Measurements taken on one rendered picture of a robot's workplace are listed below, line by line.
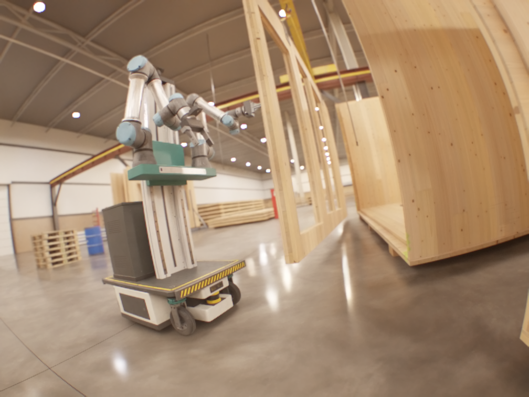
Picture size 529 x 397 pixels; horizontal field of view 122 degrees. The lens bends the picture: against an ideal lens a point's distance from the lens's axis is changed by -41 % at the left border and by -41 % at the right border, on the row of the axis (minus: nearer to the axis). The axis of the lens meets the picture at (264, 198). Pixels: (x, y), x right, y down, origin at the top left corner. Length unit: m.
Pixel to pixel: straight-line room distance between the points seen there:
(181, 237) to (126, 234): 0.40
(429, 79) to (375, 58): 0.43
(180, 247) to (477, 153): 2.26
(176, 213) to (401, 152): 1.61
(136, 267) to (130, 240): 0.18
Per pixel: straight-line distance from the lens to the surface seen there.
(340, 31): 13.64
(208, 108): 1.89
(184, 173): 1.58
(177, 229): 1.80
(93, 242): 8.26
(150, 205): 1.62
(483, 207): 2.04
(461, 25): 2.52
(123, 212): 1.68
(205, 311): 1.51
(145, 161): 1.43
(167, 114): 1.31
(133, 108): 1.43
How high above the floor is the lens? 0.67
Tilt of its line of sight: 2 degrees up
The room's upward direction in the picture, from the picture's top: 10 degrees counter-clockwise
